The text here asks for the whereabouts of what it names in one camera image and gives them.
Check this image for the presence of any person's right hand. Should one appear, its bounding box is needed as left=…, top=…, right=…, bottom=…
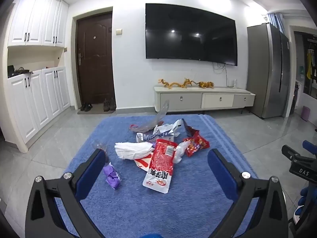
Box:
left=293, top=188, right=317, bottom=226

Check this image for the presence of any silver refrigerator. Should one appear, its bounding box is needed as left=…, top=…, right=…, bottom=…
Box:
left=247, top=22, right=291, bottom=119

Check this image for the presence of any white wall cabinet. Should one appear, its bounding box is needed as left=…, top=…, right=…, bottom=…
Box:
left=7, top=0, right=70, bottom=47

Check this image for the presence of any dark shelf clutter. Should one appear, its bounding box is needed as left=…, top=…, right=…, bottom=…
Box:
left=14, top=67, right=34, bottom=75

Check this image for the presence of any blue towel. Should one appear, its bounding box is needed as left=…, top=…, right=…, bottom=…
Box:
left=56, top=114, right=259, bottom=238

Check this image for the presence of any purple wrapper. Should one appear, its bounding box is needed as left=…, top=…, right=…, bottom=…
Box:
left=103, top=162, right=122, bottom=190

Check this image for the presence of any black wall television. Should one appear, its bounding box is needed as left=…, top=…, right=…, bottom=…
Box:
left=145, top=3, right=238, bottom=66

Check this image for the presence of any yellow hanging garment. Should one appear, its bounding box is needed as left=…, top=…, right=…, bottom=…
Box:
left=306, top=51, right=313, bottom=80

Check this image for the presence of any white red striped wrapper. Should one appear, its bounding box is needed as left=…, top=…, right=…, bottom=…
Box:
left=134, top=152, right=155, bottom=170

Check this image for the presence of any clear plastic wrap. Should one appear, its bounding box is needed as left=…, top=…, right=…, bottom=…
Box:
left=92, top=140, right=108, bottom=154

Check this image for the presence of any blue curtain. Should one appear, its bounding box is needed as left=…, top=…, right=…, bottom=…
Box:
left=269, top=12, right=284, bottom=34

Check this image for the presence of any white base cabinet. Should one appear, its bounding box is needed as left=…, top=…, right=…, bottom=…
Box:
left=6, top=66, right=72, bottom=153

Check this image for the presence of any clear plastic bag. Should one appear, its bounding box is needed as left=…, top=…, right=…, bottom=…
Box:
left=129, top=100, right=171, bottom=132

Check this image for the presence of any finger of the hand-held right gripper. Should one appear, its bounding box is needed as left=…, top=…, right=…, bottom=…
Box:
left=302, top=140, right=317, bottom=152
left=282, top=144, right=317, bottom=165

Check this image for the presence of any white television cabinet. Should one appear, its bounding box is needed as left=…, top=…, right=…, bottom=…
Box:
left=154, top=85, right=256, bottom=115

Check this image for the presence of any television cable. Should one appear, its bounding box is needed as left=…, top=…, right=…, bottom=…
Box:
left=212, top=63, right=236, bottom=89

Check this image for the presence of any red white snack packet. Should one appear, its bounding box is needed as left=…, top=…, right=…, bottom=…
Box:
left=142, top=139, right=178, bottom=194

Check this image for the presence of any long golden dragon figurine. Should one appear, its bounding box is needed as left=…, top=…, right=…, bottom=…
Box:
left=158, top=79, right=183, bottom=89

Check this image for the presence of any small golden dragon figurine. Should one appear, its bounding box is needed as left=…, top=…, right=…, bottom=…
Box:
left=182, top=78, right=199, bottom=88

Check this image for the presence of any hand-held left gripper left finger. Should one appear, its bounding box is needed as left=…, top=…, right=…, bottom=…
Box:
left=25, top=149, right=107, bottom=238

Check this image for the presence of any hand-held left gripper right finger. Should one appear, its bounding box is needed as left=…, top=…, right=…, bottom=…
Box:
left=207, top=149, right=289, bottom=238

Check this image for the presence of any brown snack packet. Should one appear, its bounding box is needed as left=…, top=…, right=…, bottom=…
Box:
left=182, top=119, right=200, bottom=139

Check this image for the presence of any brown entrance door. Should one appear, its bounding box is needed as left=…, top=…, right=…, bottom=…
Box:
left=75, top=12, right=114, bottom=111

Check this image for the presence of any grey door mat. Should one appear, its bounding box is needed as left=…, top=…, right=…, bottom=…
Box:
left=77, top=104, right=116, bottom=115

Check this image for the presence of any silver blue wrapper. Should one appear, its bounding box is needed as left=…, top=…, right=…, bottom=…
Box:
left=136, top=119, right=184, bottom=143

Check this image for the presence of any white tissue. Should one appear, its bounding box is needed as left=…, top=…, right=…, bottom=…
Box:
left=114, top=141, right=156, bottom=159

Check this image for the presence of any small white plastic bag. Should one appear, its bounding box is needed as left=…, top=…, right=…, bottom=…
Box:
left=175, top=140, right=192, bottom=164

